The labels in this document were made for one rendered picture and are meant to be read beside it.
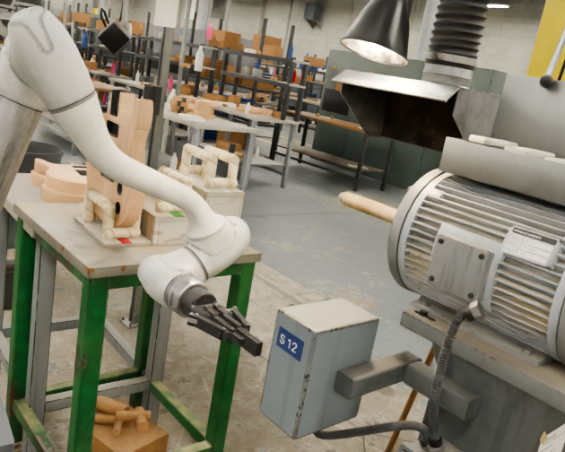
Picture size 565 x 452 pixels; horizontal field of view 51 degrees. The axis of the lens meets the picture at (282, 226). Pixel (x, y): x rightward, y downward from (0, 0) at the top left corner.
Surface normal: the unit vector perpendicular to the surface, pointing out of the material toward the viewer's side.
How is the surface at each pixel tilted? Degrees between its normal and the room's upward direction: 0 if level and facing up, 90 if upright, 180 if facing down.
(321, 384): 90
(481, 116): 90
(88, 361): 90
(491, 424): 90
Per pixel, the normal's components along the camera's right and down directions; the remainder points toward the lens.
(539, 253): -0.58, -0.41
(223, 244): 0.56, 0.10
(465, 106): 0.64, 0.30
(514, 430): -0.75, 0.04
